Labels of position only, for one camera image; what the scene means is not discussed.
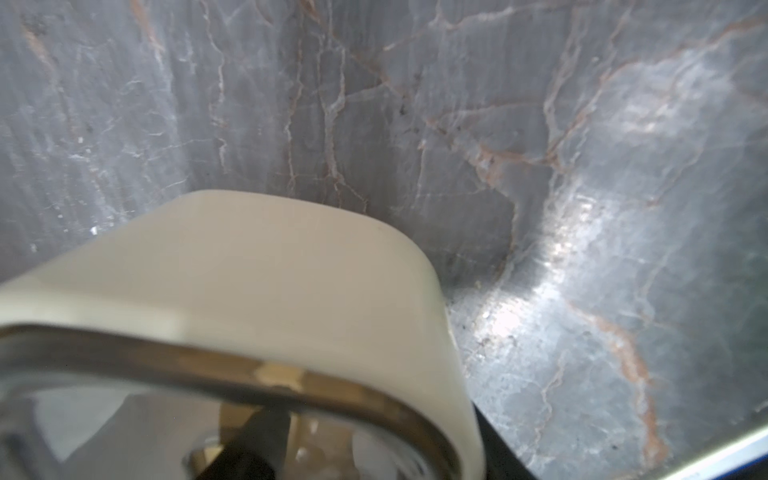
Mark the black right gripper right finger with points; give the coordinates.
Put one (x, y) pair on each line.
(501, 462)

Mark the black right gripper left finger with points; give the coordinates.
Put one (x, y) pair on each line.
(257, 451)

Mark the cream box dark lid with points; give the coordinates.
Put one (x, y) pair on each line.
(141, 353)

